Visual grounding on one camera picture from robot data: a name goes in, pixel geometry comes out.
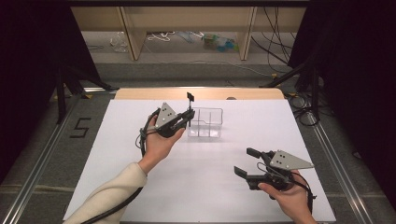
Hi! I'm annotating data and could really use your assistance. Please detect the person's right hand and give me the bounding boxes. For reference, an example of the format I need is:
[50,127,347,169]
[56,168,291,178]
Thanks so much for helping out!
[257,169,318,223]

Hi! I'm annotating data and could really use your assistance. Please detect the person's left hand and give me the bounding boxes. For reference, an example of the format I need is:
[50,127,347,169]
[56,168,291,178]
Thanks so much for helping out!
[137,115,187,175]

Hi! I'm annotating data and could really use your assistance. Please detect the thin black stick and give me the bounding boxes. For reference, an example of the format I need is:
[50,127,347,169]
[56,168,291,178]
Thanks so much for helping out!
[186,91,196,128]

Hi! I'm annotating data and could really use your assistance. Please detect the right hand-held gripper cable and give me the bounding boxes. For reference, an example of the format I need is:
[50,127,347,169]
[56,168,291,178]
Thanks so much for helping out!
[255,161,318,215]

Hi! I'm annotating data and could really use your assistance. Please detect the colourful plastic bag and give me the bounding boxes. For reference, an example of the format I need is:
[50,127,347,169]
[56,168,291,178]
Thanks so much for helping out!
[201,32,240,53]

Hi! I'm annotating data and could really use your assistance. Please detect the clear plastic bag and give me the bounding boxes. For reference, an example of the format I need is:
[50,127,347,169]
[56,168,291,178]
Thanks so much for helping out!
[109,31,129,53]

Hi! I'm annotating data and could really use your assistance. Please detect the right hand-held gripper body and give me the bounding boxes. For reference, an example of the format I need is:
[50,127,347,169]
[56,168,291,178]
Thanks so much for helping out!
[247,149,315,191]

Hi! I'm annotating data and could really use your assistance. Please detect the left hand-held gripper cable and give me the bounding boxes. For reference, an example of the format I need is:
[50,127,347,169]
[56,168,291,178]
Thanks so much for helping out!
[81,107,162,224]

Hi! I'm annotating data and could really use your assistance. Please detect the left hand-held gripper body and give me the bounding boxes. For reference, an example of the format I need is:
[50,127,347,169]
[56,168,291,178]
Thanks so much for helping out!
[153,102,189,139]

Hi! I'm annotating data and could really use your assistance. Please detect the white rope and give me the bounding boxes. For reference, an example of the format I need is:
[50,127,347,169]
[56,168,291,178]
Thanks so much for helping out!
[147,31,177,43]

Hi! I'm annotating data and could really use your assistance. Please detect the coiled black floor cables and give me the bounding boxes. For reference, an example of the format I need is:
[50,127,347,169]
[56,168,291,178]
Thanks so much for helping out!
[287,91,322,127]

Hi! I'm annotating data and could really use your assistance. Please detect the metal floor rail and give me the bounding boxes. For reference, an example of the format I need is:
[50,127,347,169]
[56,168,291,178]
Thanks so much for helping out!
[306,111,373,224]
[0,87,120,224]

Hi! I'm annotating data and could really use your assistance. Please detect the black curtain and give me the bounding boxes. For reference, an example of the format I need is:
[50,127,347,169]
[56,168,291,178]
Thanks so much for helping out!
[288,0,396,213]
[0,0,106,185]

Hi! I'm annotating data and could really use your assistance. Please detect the hanging black cables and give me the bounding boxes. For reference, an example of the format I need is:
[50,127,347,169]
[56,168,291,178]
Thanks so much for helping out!
[250,7,297,75]

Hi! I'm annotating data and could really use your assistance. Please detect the white floor cable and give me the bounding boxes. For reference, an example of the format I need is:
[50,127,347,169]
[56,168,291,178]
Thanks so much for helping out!
[167,59,276,78]

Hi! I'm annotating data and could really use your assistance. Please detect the clear plastic divided box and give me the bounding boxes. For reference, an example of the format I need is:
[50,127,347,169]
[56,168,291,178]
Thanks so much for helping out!
[186,106,224,139]

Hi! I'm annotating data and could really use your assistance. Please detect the hand-held gripper cable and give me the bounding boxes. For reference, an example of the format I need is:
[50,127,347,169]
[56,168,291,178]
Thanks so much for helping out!
[81,107,162,224]
[255,161,318,215]

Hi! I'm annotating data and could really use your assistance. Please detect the light wooden shelf unit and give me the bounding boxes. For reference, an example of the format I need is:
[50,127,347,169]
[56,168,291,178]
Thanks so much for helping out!
[70,6,307,62]

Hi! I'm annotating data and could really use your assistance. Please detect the black metal stand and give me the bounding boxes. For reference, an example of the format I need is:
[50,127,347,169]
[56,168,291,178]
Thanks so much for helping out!
[55,65,117,125]
[260,61,322,123]

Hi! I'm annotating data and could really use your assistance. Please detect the white table mat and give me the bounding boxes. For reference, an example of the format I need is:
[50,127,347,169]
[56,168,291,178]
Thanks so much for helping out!
[63,98,337,223]

